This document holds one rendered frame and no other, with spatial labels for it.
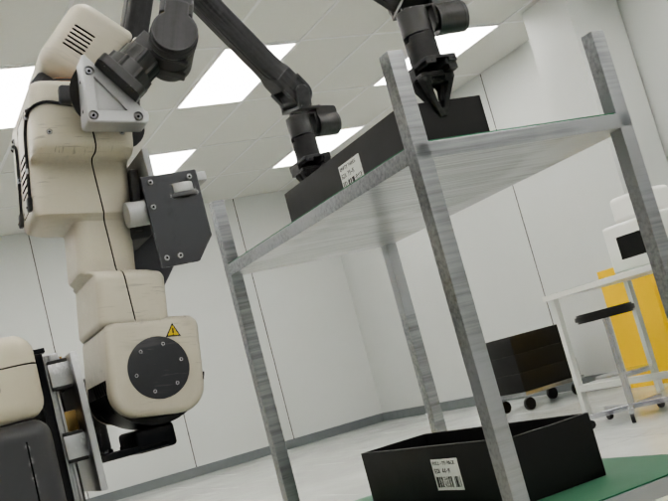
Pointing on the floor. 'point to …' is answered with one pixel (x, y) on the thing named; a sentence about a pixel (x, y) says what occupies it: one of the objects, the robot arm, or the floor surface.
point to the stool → (619, 366)
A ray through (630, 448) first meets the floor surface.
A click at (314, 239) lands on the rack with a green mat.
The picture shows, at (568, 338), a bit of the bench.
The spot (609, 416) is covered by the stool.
